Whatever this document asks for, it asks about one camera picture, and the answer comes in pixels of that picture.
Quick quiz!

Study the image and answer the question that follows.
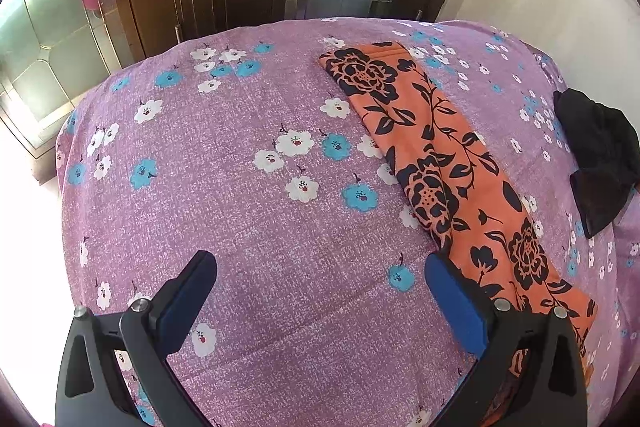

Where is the orange black floral garment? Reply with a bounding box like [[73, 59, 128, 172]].
[[318, 40, 599, 427]]

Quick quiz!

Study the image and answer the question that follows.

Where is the black crumpled garment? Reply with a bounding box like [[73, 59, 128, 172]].
[[553, 89, 639, 239]]

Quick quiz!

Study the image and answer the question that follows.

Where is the purple floral bedsheet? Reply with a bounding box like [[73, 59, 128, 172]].
[[55, 18, 639, 426]]

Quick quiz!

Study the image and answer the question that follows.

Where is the leaded glass left panel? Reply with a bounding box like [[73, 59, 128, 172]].
[[1, 0, 134, 158]]

